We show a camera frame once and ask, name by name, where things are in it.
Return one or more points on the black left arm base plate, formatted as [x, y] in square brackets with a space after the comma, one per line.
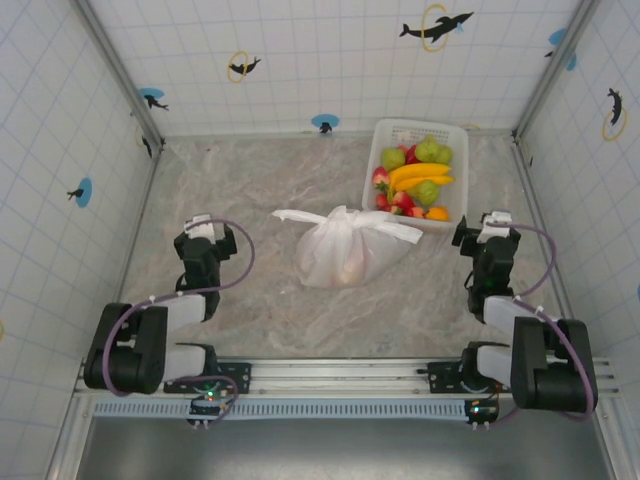
[240, 372]

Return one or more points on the red fake strawberry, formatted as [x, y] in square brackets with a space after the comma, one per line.
[382, 201]
[402, 200]
[381, 176]
[415, 212]

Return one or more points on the long aluminium mounting rail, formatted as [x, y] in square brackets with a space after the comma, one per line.
[340, 372]

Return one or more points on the peach coloured fake fruit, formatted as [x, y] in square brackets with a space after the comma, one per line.
[347, 272]

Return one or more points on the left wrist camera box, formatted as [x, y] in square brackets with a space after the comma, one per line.
[205, 227]

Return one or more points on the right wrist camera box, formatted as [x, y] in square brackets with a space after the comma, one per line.
[495, 222]

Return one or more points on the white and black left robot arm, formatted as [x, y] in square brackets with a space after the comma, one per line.
[135, 350]

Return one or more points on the aluminium side rail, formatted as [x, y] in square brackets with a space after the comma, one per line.
[67, 440]
[612, 455]

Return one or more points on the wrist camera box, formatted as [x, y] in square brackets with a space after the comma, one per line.
[495, 222]
[205, 227]

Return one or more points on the white plastic bag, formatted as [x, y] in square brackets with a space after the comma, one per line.
[325, 250]

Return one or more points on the white perforated plastic basket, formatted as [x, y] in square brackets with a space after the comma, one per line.
[415, 131]

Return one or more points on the fake orange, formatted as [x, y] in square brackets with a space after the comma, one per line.
[437, 214]

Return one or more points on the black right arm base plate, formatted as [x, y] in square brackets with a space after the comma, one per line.
[442, 372]

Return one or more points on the aluminium corner post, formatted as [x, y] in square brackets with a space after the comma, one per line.
[555, 65]
[120, 65]

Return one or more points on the green fake fruit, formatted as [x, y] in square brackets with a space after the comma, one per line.
[446, 155]
[425, 191]
[392, 157]
[428, 148]

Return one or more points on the red fake fruit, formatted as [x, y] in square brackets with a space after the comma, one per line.
[411, 154]

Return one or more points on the blue circle fish sticker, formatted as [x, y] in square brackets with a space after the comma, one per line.
[557, 36]

